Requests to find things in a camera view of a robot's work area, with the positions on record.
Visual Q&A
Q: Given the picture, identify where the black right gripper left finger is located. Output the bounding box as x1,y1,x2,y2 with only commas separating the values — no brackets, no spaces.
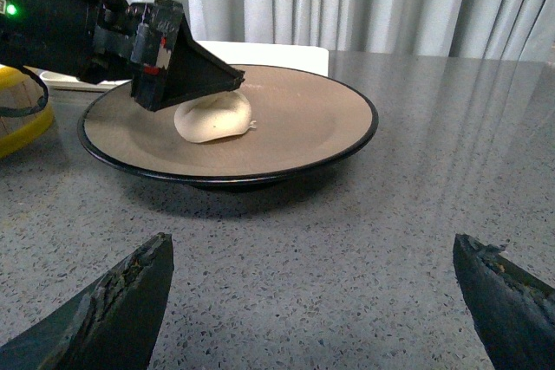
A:
1,233,174,369

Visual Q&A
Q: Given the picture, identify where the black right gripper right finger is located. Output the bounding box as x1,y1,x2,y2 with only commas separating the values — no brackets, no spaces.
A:
453,234,554,369

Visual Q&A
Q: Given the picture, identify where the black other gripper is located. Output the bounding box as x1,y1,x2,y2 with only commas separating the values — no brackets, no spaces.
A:
1,0,245,111

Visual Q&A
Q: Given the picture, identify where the white steamed bun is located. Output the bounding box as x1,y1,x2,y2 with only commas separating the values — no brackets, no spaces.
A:
173,91,256,143

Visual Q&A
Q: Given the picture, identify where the brown plate with black rim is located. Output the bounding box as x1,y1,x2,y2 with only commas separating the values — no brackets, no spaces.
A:
78,65,379,189

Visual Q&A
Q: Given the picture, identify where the cream rectangular tray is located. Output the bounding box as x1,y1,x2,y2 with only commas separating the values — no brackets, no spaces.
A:
39,41,330,92

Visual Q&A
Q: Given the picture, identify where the yellow rimmed bamboo steamer basket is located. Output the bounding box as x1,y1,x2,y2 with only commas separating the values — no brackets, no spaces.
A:
1,65,54,158

